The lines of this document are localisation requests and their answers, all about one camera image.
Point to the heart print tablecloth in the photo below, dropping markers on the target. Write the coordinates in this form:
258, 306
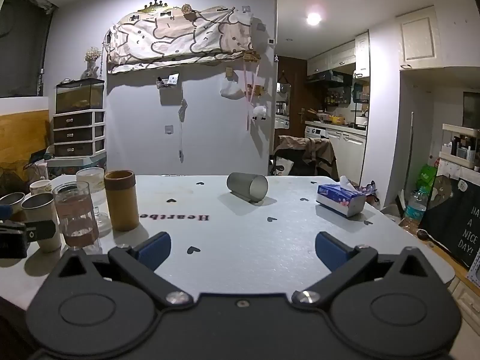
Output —
240, 232

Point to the printed cloth cover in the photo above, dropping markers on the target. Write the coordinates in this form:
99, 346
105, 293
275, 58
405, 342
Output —
176, 37

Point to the small steel cup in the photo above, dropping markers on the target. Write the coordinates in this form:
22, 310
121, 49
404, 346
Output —
10, 200

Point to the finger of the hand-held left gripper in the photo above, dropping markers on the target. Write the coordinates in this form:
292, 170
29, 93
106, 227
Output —
5, 211
43, 230

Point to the glass fish tank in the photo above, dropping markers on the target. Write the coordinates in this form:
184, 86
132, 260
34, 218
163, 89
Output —
79, 95

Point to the round ceiling light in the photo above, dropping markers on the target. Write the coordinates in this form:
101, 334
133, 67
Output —
313, 18

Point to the frosted grey cup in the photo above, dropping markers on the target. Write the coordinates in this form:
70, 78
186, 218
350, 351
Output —
243, 185

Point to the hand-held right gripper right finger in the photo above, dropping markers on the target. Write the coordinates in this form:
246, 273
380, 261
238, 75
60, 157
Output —
330, 251

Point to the white drawer unit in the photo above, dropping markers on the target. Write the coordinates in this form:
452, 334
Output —
75, 133

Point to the white hanging bag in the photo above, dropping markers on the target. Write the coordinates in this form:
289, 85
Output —
229, 88

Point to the brown bamboo cup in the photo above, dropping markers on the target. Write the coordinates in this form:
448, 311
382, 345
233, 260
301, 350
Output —
122, 202

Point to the blue tissue box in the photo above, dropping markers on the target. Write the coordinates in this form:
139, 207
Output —
339, 200

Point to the grey paper cup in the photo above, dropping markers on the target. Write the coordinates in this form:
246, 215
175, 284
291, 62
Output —
41, 213

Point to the yellow cooking pot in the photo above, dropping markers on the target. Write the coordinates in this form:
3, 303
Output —
337, 120

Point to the white stemmed glass bowl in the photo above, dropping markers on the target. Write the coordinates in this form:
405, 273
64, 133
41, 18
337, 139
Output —
92, 183

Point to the white wall cabinet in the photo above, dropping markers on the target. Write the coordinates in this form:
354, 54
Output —
418, 37

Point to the white plush sheep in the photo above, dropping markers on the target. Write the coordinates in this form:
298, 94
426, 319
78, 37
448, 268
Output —
259, 112

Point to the gold crown ornament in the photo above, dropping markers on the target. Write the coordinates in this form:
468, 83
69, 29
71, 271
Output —
153, 6

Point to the wall mirror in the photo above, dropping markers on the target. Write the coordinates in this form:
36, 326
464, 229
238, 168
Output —
284, 105

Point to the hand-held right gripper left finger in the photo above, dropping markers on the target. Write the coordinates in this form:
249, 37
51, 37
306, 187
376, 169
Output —
155, 250

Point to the black chalkboard sign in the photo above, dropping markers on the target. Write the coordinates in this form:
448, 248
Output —
453, 217

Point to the plastic water bottle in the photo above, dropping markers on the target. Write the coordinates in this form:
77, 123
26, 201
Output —
414, 208

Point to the green bag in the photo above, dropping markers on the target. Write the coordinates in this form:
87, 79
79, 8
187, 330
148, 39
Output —
426, 178

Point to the chair draped with clothes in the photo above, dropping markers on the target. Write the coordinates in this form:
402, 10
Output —
303, 155

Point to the white washing machine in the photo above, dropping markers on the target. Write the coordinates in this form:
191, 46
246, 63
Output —
315, 132

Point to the vase with dried flowers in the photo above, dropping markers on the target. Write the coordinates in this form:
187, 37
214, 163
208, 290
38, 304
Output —
92, 63

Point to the clear glass tumbler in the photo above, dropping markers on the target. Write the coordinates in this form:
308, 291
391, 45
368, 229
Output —
75, 217

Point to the white storage rack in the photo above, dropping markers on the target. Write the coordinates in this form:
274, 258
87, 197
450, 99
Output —
459, 146

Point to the white ceramic mug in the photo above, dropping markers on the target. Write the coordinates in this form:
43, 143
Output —
39, 187

